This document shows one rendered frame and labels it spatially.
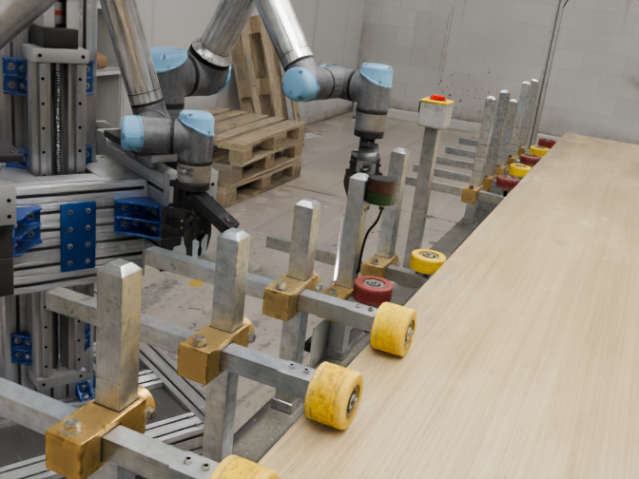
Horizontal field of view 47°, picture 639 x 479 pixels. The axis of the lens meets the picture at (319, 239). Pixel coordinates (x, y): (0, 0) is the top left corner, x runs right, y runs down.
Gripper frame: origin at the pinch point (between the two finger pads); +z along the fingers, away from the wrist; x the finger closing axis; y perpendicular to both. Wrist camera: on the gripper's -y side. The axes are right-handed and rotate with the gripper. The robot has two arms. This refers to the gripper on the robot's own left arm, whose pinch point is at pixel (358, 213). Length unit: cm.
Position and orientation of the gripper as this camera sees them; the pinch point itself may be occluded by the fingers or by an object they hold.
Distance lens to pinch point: 176.5
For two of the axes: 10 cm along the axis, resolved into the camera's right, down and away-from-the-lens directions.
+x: -9.9, -1.2, 0.2
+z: -1.1, 9.4, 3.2
